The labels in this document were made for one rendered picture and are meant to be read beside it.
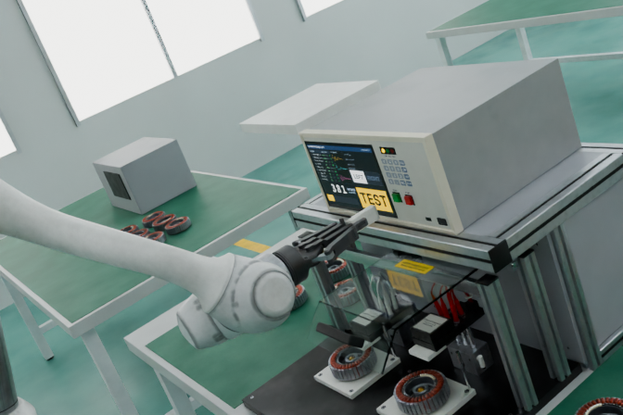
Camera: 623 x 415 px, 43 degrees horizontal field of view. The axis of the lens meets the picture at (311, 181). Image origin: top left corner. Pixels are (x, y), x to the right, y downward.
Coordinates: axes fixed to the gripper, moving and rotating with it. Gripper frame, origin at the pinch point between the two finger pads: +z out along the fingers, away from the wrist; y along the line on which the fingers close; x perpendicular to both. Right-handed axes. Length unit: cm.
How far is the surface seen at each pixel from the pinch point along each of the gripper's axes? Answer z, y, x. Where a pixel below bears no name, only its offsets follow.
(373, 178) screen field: 9.5, -6.1, 3.9
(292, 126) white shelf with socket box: 37, -82, 1
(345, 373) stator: -8.0, -17.4, -37.8
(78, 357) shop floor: -22, -311, -119
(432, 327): 3.4, 5.4, -26.1
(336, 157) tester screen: 9.4, -17.2, 8.1
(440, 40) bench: 290, -301, -52
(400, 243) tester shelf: 6.7, -0.3, -9.2
